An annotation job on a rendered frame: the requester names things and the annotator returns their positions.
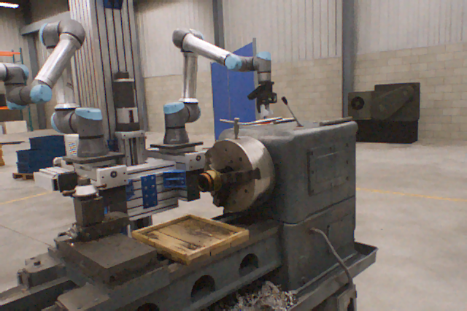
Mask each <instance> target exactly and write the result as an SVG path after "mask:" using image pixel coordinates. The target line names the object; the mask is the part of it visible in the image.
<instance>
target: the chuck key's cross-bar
mask: <svg viewBox="0 0 467 311"><path fill-rule="evenodd" d="M283 119H284V118H283V117H279V118H272V119H268V120H260V121H255V122H251V123H238V126H252V125H256V124H261V123H268V122H273V121H278V120H283ZM220 122H222V123H230V124H234V121H229V120H221V119H220Z"/></svg>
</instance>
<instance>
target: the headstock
mask: <svg viewBox="0 0 467 311"><path fill-rule="evenodd" d="M298 122H299V123H300V124H301V125H302V126H304V127H296V126H298V125H297V122H296V121H295V122H289V123H280V124H273V123H271V124H266V125H261V126H248V127H241V128H239V135H238V137H252V138H254V139H256V140H258V141H259V142H260V143H262V144H263V145H264V147H265V148H266V149H267V150H268V152H269V154H270V156H271V158H272V161H273V163H274V168H275V175H276V179H275V186H274V190H273V192H272V194H271V196H270V197H269V199H268V200H267V201H266V202H264V203H263V204H261V205H258V206H256V207H253V208H250V209H248V210H245V211H242V212H245V213H248V214H251V215H257V216H260V217H263V218H268V219H272V220H277V221H280V222H283V223H289V224H294V223H299V222H301V221H303V220H305V219H306V216H308V215H311V214H313V213H315V212H318V211H320V210H323V209H325V208H326V207H330V206H332V205H334V204H337V203H339V202H341V201H344V200H345V199H348V198H350V197H352V196H355V195H356V132H357V131H358V125H357V123H356V122H354V121H350V122H346V123H338V124H333V125H329V126H320V125H319V122H322V121H302V120H298ZM286 129H287V130H286ZM292 129H295V130H292ZM274 130H276V131H274ZM280 130H284V131H280ZM230 138H235V133H234V128H230V129H226V130H225V131H223V132H222V133H221V134H220V136H219V141H220V140H222V139H230ZM285 219H286V220H285Z"/></svg>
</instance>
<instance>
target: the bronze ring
mask: <svg viewBox="0 0 467 311"><path fill-rule="evenodd" d="M220 174H221V173H220V172H217V171H215V170H214V169H210V170H208V171H207V172H204V173H203V174H200V175H199V176H198V177H197V178H196V185H197V188H198V189H199V190H200V192H202V193H207V192H209V193H210V192H213V191H214V192H216V191H219V190H220V188H221V185H222V181H221V178H220Z"/></svg>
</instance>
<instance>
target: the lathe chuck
mask: <svg viewBox="0 0 467 311"><path fill-rule="evenodd" d="M214 146H215V148H216V150H217V152H218V153H219V155H220V157H221V158H222V160H223V162H224V164H225V165H226V166H230V168H229V169H228V170H227V171H226V172H223V173H221V174H225V173H229V172H237V171H247V170H255V169H256V168H258V171H259V176H260V178H259V180H258V179H256V180H249V181H246V182H237V183H234V186H231V187H229V189H228V195H227V199H226V203H225V208H224V210H226V211H229V212H242V211H245V210H248V209H250V208H253V207H256V206H258V205H259V204H260V203H262V202H263V200H264V199H265V198H266V196H267V194H268V192H269V187H270V180H271V177H270V170H269V165H268V162H267V160H266V157H265V155H264V154H263V151H262V150H261V149H260V148H259V147H258V146H257V145H256V144H255V143H254V142H253V141H251V140H250V139H247V138H244V137H238V139H235V138H230V139H222V140H220V141H217V142H216V143H214ZM259 197H261V200H260V201H258V202H256V200H257V199H258V198H259Z"/></svg>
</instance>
